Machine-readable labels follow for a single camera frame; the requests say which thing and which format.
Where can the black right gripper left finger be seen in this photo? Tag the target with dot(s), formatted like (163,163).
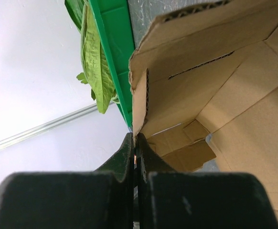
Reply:
(120,170)

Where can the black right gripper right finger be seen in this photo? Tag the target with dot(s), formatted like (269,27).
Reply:
(155,191)

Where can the brown cardboard box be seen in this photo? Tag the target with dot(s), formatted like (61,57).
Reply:
(204,81)

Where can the large green leaf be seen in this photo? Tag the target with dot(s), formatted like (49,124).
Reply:
(95,67)

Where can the green plastic crate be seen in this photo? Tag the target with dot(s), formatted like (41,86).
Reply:
(115,31)

